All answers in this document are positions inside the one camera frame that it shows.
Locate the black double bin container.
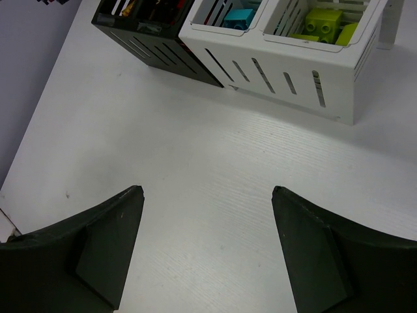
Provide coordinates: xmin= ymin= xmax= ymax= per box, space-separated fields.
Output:
xmin=92 ymin=0 xmax=223 ymax=87

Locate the small orange lego cube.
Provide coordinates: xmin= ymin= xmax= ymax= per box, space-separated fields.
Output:
xmin=121 ymin=0 xmax=136 ymax=17

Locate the red blue orange lego stack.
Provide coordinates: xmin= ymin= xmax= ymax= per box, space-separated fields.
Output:
xmin=222 ymin=9 xmax=255 ymax=31

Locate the green long lego brick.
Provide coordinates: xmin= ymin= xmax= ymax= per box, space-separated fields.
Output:
xmin=303 ymin=8 xmax=343 ymax=44

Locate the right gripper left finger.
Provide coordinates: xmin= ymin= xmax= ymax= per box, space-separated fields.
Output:
xmin=1 ymin=185 xmax=144 ymax=312

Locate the white double bin container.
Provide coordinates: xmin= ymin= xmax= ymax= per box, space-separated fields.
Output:
xmin=179 ymin=1 xmax=387 ymax=125

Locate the small green lego cube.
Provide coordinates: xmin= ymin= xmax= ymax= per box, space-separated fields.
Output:
xmin=289 ymin=34 xmax=320 ymax=42

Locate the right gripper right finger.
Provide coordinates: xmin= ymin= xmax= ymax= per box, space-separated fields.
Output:
xmin=272 ymin=186 xmax=416 ymax=312

